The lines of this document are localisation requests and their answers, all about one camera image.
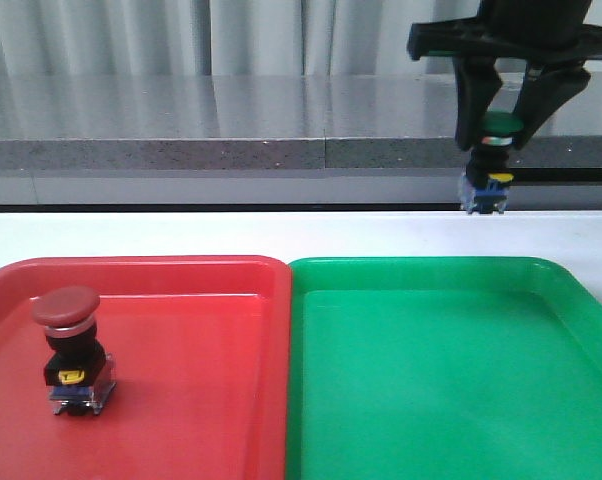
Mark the red plastic tray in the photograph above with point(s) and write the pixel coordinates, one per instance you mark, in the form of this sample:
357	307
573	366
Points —
201	346

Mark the green plastic tray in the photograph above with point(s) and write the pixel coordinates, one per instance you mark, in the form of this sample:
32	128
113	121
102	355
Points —
443	368

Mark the grey curtain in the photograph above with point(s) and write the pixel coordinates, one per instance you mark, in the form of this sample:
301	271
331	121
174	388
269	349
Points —
201	38

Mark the red mushroom push button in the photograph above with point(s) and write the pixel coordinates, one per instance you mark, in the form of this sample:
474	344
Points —
80	375

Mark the green mushroom push button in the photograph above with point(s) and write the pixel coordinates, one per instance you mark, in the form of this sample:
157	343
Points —
485	184

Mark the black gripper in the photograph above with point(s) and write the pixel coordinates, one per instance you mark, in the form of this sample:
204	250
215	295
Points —
552	35

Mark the grey stone counter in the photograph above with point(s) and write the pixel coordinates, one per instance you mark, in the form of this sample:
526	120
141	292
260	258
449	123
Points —
228	141

